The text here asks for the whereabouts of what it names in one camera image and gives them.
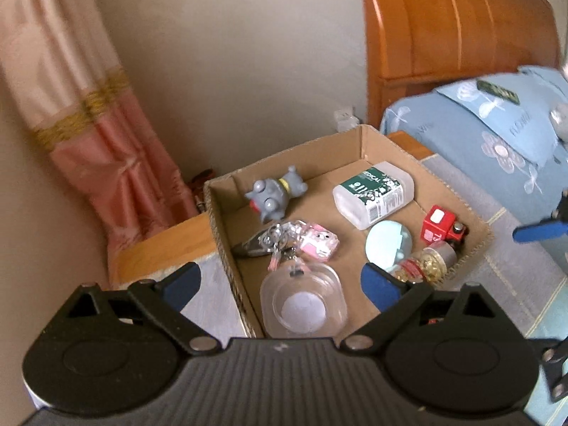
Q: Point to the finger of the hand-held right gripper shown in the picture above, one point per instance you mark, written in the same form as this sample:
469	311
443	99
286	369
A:
557	364
541	230

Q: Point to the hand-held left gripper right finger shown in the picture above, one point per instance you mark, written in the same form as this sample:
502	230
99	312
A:
381	286

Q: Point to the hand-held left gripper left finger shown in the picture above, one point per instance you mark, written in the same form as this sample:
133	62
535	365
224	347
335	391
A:
182	282

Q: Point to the brown cardboard box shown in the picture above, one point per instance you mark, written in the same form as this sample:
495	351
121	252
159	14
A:
350	266

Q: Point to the light blue round case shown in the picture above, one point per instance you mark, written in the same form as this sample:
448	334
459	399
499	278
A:
386	244

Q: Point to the glass jar with gold beads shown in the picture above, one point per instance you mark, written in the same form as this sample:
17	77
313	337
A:
426	264

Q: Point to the black metal folding tool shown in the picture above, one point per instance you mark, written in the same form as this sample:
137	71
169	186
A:
250	245

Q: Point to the red toy train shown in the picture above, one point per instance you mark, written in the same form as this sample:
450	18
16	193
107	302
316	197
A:
437	226

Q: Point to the white bottle with green label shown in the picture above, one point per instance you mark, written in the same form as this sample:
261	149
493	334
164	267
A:
377	195

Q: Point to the grey hippo toy figure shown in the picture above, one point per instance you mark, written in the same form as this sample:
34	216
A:
268	197

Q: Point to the wooden bedside table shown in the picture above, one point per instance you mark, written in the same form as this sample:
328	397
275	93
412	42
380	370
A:
168	244

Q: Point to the blue grey checked blanket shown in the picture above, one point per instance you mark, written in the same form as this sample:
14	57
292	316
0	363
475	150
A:
510	284

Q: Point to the light blue pillow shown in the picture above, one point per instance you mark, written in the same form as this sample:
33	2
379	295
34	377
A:
523	120

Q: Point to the grey rounded object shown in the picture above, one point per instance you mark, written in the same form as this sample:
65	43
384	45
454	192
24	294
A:
560	120

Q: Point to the dark green patterned packet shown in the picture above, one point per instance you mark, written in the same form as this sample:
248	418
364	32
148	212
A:
499	91

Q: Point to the pink curtain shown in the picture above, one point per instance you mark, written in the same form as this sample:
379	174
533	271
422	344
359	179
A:
88	120

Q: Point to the orange wooden headboard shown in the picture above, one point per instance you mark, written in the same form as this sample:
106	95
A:
443	31

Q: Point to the white wall socket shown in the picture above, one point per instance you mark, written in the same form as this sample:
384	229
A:
346	119

